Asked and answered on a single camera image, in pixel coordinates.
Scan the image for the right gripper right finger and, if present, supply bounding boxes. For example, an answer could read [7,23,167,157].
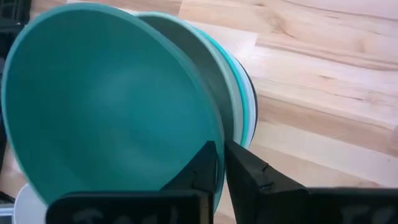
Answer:
[224,139,309,224]

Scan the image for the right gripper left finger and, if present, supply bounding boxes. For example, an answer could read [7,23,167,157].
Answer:
[160,140,218,195]

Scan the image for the teal bowl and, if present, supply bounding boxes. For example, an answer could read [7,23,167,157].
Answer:
[0,2,227,214]
[195,27,251,149]

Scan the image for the black bowl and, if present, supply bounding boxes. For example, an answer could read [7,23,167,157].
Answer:
[236,57,259,134]

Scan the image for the pale green bowl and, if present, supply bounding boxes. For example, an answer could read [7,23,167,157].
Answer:
[135,11,245,146]

